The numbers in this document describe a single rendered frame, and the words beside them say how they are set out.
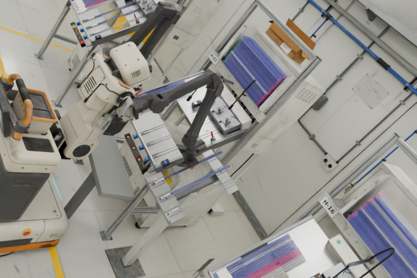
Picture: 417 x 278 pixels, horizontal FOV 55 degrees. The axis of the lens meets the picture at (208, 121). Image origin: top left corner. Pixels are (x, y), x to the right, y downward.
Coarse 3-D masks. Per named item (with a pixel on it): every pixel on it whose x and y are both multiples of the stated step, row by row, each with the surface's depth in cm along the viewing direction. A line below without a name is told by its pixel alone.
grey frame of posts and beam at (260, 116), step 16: (256, 0) 303; (208, 64) 326; (288, 96) 274; (112, 112) 313; (256, 112) 281; (272, 112) 280; (240, 144) 290; (80, 160) 335; (224, 160) 297; (144, 192) 274; (128, 208) 281; (112, 224) 290
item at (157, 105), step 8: (208, 72) 225; (192, 80) 222; (200, 80) 222; (208, 80) 224; (216, 80) 225; (176, 88) 218; (184, 88) 218; (192, 88) 221; (160, 96) 219; (168, 96) 215; (176, 96) 218; (152, 104) 210; (160, 104) 212; (168, 104) 215; (160, 112) 214
